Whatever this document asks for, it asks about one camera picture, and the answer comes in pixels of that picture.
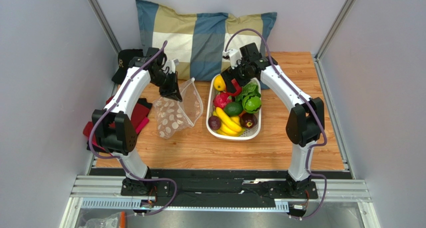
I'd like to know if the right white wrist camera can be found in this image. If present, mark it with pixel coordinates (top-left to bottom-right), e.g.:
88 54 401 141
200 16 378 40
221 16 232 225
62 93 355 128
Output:
222 48 242 69

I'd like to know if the dark red mangosteen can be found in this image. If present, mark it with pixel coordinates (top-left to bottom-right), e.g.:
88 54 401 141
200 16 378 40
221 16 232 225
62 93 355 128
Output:
239 113 258 129

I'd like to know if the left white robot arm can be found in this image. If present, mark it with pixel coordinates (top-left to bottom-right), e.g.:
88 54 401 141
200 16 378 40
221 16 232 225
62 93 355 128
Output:
89 47 183 195

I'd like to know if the dark purple plum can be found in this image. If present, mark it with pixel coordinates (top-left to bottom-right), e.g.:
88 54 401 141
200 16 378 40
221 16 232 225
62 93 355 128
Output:
207 115 222 131

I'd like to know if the yellow banana bunch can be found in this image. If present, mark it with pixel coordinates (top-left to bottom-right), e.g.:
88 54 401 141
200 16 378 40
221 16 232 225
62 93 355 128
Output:
213 107 245 137

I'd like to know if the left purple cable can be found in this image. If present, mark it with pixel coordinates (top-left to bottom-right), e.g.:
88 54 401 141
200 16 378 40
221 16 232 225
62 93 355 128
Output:
87 40 178 217

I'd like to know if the clear dotted zip bag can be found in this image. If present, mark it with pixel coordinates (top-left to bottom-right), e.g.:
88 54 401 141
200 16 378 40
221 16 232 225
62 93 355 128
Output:
153 77 204 139

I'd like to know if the crumpled plastic packet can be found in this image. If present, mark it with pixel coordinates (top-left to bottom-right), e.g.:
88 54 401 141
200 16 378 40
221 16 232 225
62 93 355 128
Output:
80 211 127 228

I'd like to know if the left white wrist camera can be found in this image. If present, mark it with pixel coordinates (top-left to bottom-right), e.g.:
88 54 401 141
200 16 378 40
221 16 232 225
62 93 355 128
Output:
163 58 180 75

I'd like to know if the aluminium rail frame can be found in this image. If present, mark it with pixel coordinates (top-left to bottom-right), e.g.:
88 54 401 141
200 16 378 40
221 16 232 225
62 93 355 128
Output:
60 159 380 228

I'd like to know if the red folded cloth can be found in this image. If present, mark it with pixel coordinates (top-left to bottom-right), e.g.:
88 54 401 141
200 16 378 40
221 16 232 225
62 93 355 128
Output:
82 98 153 150

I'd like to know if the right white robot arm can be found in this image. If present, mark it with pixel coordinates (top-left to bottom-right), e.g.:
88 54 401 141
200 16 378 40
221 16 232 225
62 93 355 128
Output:
221 43 325 186

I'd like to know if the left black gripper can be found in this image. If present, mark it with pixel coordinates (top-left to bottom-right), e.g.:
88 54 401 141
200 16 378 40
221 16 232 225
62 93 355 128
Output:
150 71 183 103

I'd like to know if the black mounting base plate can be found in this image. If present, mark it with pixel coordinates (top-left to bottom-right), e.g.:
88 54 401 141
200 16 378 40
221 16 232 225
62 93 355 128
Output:
89 167 354 209

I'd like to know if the pink dragon fruit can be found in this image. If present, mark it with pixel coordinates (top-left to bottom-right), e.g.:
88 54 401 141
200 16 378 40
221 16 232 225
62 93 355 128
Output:
213 92 233 109

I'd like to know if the white plastic fruit basket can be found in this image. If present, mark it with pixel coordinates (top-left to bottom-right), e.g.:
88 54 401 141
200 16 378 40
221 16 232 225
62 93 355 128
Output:
206 76 262 141

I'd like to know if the small green watermelon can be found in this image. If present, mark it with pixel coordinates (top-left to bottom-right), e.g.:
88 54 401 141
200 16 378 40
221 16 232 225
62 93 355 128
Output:
241 94 262 114

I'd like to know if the green leafy lettuce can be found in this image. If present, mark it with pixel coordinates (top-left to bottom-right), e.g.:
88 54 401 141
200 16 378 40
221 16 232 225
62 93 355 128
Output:
234 81 262 103

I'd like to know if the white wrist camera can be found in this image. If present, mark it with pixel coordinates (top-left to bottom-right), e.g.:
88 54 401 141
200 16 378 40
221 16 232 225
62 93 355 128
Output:
222 48 242 69
163 58 180 75

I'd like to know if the green avocado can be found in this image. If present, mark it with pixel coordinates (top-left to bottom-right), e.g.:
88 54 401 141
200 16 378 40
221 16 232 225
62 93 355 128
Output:
223 101 244 117

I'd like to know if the purple cable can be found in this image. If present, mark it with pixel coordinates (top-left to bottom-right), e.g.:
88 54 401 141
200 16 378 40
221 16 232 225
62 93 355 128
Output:
224 28 329 221
87 40 178 217

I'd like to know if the checked blue beige pillow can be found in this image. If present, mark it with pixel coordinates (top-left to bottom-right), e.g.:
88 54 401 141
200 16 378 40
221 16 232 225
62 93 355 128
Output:
135 0 278 81

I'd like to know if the red apple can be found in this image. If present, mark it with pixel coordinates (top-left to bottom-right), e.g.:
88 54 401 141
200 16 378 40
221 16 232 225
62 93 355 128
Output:
226 78 243 97

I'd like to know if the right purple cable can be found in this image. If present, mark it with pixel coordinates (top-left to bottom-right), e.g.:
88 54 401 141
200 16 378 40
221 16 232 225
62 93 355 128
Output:
224 28 329 221

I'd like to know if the yellow lemon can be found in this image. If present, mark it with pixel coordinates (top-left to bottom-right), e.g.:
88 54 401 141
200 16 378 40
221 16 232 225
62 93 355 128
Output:
213 74 226 92

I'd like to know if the black baseball cap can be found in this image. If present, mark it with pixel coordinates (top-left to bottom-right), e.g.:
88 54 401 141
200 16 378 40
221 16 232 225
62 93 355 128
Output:
111 49 144 85

